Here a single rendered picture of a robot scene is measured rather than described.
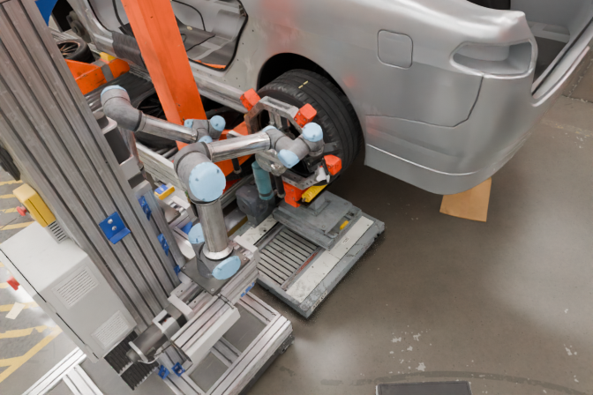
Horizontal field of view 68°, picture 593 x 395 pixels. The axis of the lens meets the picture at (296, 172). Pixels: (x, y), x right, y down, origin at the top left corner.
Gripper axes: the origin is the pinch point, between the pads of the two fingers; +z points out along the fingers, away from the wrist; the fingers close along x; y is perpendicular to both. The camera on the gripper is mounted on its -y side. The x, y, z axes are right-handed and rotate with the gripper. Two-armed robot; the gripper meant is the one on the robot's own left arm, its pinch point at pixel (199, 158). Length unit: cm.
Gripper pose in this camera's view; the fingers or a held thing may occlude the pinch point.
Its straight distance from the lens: 249.5
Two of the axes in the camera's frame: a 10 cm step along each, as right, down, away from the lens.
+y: 7.4, 6.6, -0.9
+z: -3.9, 5.4, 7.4
